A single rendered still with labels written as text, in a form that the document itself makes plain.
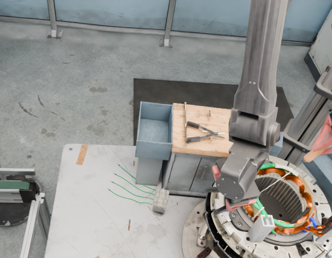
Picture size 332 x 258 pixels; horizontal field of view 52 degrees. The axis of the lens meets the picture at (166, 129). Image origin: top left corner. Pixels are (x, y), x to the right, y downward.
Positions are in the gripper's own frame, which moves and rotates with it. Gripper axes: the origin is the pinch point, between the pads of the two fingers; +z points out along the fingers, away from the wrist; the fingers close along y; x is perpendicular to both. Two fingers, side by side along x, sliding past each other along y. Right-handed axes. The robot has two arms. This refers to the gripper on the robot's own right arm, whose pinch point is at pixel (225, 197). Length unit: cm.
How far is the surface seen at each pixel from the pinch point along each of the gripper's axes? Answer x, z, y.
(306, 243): 19.2, 7.2, 12.7
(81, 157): -29, 40, -45
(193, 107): 8.0, 11.0, -38.9
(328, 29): 194, 74, -168
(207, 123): 10.4, 10.9, -31.5
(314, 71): 194, 111, -157
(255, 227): 5.5, 2.7, 7.4
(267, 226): 6.1, -1.4, 9.1
